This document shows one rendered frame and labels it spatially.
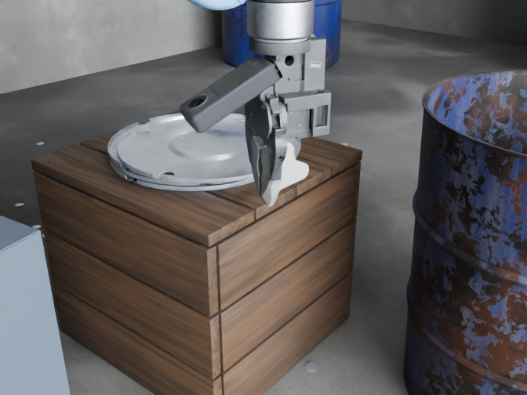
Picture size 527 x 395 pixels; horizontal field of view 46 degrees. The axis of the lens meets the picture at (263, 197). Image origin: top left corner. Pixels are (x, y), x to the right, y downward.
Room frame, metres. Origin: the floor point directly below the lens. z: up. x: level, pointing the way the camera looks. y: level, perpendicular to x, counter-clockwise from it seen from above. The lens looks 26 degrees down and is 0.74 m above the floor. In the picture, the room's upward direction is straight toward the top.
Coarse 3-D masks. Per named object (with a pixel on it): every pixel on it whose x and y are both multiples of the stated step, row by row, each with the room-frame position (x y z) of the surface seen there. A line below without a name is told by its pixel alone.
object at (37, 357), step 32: (0, 224) 0.53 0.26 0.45; (0, 256) 0.48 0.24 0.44; (32, 256) 0.50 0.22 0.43; (0, 288) 0.47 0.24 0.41; (32, 288) 0.50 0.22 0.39; (0, 320) 0.46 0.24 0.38; (32, 320) 0.49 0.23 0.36; (0, 352) 0.46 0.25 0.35; (32, 352) 0.49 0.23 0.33; (0, 384) 0.45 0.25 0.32; (32, 384) 0.48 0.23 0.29; (64, 384) 0.51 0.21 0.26
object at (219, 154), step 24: (168, 120) 1.04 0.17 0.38; (240, 120) 1.05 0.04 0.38; (120, 144) 0.92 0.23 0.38; (144, 144) 0.93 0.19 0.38; (168, 144) 0.93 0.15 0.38; (192, 144) 0.91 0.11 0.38; (216, 144) 0.91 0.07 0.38; (240, 144) 0.91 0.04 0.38; (144, 168) 0.83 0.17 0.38; (168, 168) 0.83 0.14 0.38; (192, 168) 0.83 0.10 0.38; (216, 168) 0.83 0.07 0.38; (240, 168) 0.83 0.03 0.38
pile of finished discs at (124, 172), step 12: (156, 120) 1.07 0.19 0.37; (120, 132) 1.00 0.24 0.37; (132, 132) 1.00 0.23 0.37; (144, 132) 1.00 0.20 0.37; (108, 144) 0.93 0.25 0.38; (120, 168) 0.86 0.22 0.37; (132, 180) 0.85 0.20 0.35; (144, 180) 0.83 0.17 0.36; (156, 180) 0.82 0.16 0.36; (240, 180) 0.84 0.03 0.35; (252, 180) 0.84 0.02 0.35
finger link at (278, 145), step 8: (272, 120) 0.68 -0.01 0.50; (272, 128) 0.67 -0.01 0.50; (280, 128) 0.67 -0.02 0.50; (272, 136) 0.67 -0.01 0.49; (280, 136) 0.67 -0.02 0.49; (272, 144) 0.67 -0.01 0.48; (280, 144) 0.67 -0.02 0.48; (272, 152) 0.67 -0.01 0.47; (280, 152) 0.67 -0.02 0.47; (272, 160) 0.67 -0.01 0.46; (280, 160) 0.67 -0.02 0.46; (272, 168) 0.67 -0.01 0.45; (280, 168) 0.68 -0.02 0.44; (272, 176) 0.68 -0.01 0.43; (280, 176) 0.68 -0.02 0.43
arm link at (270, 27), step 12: (312, 0) 0.70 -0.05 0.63; (252, 12) 0.70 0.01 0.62; (264, 12) 0.68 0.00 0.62; (276, 12) 0.68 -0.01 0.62; (288, 12) 0.68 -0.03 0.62; (300, 12) 0.69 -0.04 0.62; (312, 12) 0.70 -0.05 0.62; (252, 24) 0.70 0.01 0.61; (264, 24) 0.68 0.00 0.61; (276, 24) 0.68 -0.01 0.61; (288, 24) 0.68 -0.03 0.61; (300, 24) 0.69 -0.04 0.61; (312, 24) 0.71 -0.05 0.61; (252, 36) 0.70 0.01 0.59; (264, 36) 0.68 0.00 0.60; (276, 36) 0.68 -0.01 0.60; (288, 36) 0.68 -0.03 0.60; (300, 36) 0.69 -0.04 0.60
